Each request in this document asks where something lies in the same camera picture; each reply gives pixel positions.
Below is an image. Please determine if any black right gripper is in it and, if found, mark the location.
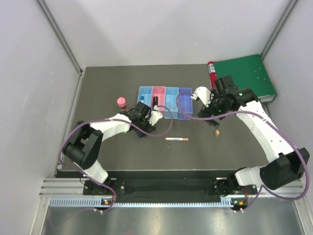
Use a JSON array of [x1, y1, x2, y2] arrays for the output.
[[198, 89, 230, 128]]

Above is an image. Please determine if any purple drawer box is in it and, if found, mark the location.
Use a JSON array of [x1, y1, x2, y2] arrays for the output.
[[178, 88, 193, 120]]

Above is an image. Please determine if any pink drawer box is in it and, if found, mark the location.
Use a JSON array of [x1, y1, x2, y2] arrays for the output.
[[152, 86, 166, 109]]

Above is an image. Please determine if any red clip folder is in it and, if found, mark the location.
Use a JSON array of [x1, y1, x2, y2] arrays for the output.
[[207, 61, 217, 89]]

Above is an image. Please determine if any green ring binder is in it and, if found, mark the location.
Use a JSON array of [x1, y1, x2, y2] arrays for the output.
[[213, 54, 276, 102]]

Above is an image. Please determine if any black blue highlighter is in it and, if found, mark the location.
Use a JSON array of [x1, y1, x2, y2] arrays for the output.
[[153, 96, 158, 110]]

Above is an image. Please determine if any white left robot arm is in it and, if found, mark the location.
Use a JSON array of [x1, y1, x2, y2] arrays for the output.
[[62, 102, 163, 194]]

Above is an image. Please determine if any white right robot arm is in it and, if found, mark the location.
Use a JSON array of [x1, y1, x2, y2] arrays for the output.
[[192, 75, 310, 194]]

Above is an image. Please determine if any orange white marker pen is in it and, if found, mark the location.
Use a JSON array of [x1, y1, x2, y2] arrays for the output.
[[165, 137, 189, 141]]

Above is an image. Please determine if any pink capped small bottle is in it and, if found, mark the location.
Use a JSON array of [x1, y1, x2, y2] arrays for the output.
[[117, 97, 128, 113]]

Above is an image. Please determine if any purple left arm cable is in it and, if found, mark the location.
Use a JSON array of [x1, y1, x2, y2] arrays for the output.
[[58, 105, 174, 214]]

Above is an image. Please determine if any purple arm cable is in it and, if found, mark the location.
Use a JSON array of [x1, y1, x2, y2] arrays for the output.
[[176, 92, 309, 212], [58, 105, 174, 214]]

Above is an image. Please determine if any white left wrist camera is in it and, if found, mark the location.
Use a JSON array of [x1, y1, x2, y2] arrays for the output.
[[148, 106, 163, 126]]

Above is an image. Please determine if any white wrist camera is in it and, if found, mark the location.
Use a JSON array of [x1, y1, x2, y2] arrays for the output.
[[148, 106, 163, 126], [191, 87, 212, 108]]

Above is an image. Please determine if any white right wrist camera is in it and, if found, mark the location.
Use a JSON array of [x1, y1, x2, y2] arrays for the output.
[[191, 87, 212, 108]]

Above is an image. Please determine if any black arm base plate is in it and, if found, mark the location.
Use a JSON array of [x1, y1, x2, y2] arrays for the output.
[[83, 170, 257, 203]]

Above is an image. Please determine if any aluminium frame post right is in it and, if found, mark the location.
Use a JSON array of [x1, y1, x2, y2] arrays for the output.
[[260, 0, 299, 61]]

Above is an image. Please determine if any aluminium frame post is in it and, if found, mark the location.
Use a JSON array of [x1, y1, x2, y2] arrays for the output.
[[260, 0, 299, 61], [34, 0, 85, 74]]

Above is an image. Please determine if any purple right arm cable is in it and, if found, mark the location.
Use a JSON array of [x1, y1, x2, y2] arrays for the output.
[[176, 92, 309, 212]]

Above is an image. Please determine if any aluminium front rail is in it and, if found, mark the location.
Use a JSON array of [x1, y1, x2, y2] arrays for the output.
[[39, 177, 306, 199]]

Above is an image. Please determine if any grey slotted cable duct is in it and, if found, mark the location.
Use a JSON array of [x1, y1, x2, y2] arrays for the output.
[[49, 197, 245, 208]]

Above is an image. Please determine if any aluminium frame post left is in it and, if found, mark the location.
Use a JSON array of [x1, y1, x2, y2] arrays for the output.
[[34, 0, 85, 74]]

